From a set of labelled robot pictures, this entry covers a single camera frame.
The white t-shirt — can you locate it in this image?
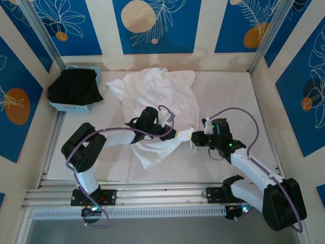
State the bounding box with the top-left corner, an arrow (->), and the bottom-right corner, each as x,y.
106,67 -> 201,170

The light blue perforated basket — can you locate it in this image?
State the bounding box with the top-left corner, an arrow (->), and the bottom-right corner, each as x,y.
49,65 -> 103,114

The black controller board with LED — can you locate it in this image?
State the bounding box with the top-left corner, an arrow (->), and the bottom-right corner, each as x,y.
224,203 -> 252,222
81,205 -> 102,224

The black cloth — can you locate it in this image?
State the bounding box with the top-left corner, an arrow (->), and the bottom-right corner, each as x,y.
47,68 -> 104,106

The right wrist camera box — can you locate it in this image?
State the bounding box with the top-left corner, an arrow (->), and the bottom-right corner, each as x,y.
202,115 -> 214,135

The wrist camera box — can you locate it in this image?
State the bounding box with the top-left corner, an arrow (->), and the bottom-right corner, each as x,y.
158,107 -> 176,127
202,115 -> 214,135

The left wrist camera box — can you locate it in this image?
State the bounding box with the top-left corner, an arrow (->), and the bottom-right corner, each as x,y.
158,107 -> 176,127

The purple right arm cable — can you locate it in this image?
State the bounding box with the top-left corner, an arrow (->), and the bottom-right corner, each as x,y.
209,107 -> 304,233

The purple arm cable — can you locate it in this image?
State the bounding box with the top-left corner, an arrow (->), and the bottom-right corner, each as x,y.
209,107 -> 304,233
66,105 -> 176,228

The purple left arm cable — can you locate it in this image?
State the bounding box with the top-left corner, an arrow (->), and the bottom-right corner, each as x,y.
66,105 -> 176,228

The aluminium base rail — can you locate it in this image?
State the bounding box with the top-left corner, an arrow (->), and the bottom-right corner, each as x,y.
21,181 -> 298,210

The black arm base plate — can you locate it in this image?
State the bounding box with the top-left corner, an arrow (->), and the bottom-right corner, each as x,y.
206,187 -> 229,204
70,189 -> 117,206

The white slotted cable duct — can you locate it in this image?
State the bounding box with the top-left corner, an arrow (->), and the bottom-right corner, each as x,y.
31,205 -> 226,220

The aluminium frame post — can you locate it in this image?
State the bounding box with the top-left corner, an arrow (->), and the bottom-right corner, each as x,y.
19,0 -> 66,71
248,0 -> 297,74

